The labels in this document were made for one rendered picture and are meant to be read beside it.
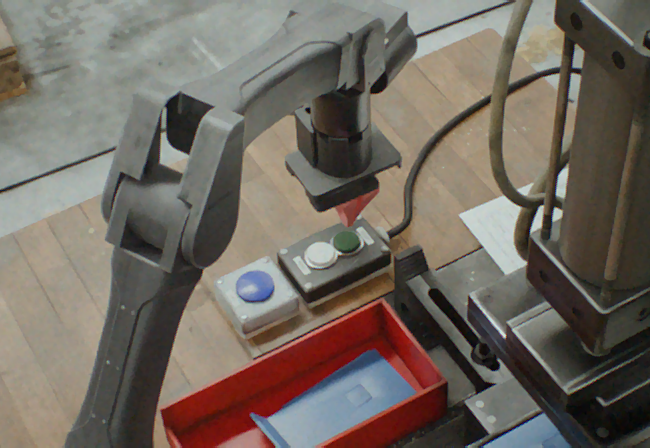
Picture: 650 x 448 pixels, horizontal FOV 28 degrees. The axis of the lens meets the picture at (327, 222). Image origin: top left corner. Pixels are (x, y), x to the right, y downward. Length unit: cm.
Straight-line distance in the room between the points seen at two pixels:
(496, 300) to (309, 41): 27
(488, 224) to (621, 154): 64
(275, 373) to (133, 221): 33
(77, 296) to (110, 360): 37
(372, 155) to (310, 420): 27
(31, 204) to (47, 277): 134
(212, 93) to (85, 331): 45
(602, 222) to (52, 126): 217
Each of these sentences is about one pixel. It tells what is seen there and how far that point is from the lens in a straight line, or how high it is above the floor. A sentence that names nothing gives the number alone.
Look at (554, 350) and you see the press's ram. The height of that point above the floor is 118.
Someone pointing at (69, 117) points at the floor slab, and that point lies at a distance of 297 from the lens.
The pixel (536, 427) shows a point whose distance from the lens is 121.
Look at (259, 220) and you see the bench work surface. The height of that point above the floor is 90.
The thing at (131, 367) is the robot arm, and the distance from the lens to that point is 107.
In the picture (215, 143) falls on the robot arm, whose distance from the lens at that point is 100.
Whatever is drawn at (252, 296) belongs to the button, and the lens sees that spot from 137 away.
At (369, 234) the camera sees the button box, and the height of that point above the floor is 93.
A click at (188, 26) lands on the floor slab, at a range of 314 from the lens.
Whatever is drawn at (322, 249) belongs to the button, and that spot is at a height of 94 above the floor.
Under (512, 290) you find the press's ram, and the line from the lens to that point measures 111.
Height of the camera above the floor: 201
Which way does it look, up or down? 49 degrees down
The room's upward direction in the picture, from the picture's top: 4 degrees counter-clockwise
